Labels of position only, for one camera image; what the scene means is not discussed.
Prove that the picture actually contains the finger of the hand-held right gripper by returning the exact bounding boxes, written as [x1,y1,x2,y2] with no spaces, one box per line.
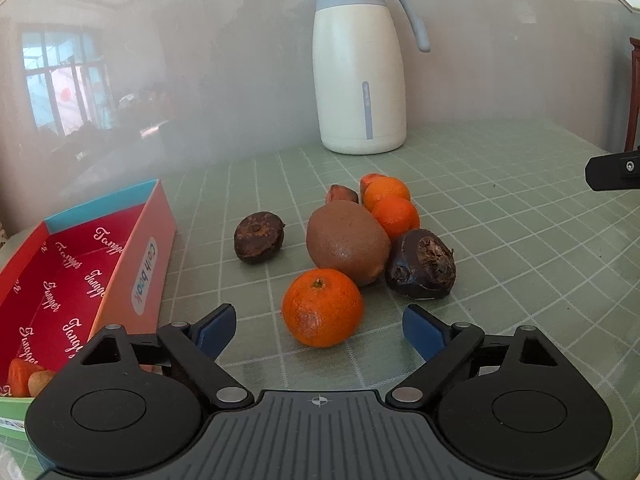
[585,147,640,192]

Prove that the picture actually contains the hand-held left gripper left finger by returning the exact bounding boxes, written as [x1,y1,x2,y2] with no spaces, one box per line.
[75,304,255,411]

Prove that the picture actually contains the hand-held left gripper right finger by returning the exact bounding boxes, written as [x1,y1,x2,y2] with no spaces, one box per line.
[386,304,563,408]

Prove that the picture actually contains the mandarin orange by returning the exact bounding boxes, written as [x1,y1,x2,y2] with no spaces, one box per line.
[362,176,412,213]
[281,268,364,349]
[372,196,421,243]

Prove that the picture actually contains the orange red cardboard box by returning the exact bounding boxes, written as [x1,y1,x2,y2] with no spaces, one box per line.
[0,178,177,443]

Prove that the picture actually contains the large dark water chestnut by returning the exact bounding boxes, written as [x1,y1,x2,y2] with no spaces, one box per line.
[384,229,457,301]

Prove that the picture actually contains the brown wooden chair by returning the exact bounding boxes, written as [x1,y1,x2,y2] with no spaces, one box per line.
[624,36,640,152]

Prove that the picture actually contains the small dark water chestnut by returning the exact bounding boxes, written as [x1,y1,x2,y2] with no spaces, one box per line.
[234,211,287,264]

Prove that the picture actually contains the brown kiwi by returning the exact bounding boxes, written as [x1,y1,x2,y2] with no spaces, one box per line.
[306,200,392,287]

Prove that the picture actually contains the green checkered tablecloth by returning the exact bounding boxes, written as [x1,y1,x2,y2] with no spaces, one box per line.
[0,119,640,480]

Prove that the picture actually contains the reddish brown chestnut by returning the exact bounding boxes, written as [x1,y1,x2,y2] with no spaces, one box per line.
[325,184,360,206]

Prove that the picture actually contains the small tan fruit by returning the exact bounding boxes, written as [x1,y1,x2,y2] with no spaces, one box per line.
[27,370,57,397]

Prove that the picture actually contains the white thermos jug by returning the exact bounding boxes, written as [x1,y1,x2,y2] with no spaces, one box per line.
[300,0,432,156]

